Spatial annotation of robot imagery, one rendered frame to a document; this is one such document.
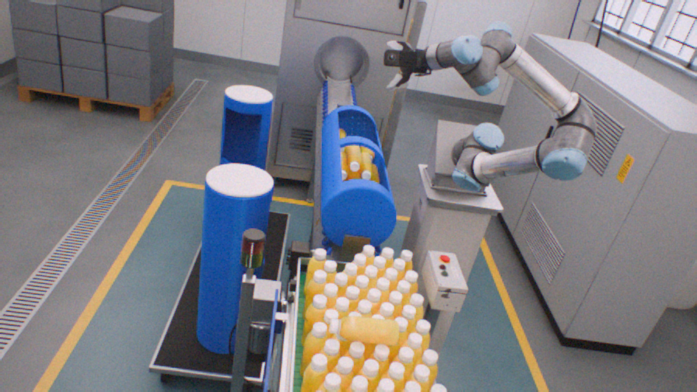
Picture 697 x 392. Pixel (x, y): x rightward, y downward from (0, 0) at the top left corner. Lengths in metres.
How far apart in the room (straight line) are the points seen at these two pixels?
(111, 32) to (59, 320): 2.86
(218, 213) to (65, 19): 3.44
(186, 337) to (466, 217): 1.46
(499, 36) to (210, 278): 1.54
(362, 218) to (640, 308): 2.08
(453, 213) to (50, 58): 4.18
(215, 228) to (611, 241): 2.09
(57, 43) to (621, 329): 4.94
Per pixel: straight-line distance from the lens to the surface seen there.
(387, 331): 1.46
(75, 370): 2.88
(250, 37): 7.00
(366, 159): 2.35
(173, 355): 2.68
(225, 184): 2.19
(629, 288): 3.46
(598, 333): 3.62
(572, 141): 1.73
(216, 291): 2.43
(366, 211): 1.96
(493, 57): 1.59
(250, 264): 1.53
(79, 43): 5.36
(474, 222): 2.25
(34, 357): 2.98
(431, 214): 2.21
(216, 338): 2.61
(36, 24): 5.47
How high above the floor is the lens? 2.10
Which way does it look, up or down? 29 degrees down
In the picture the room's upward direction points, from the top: 12 degrees clockwise
